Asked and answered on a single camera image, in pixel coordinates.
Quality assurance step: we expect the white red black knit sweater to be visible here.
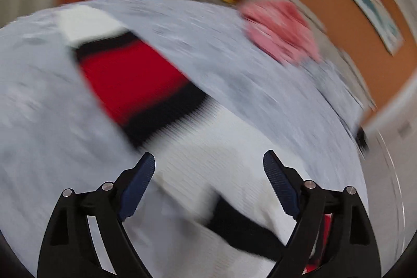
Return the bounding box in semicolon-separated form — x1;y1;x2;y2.
58;5;333;275

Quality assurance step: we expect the black object beside bed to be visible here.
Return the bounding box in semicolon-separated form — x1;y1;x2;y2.
355;127;369;155

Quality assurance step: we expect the grey butterfly bedspread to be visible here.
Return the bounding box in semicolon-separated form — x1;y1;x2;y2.
1;0;367;277

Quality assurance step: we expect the beige padded headboard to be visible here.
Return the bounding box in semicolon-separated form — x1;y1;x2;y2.
254;0;379;112

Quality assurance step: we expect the pink garment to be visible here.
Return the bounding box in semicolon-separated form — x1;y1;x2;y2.
239;0;321;65

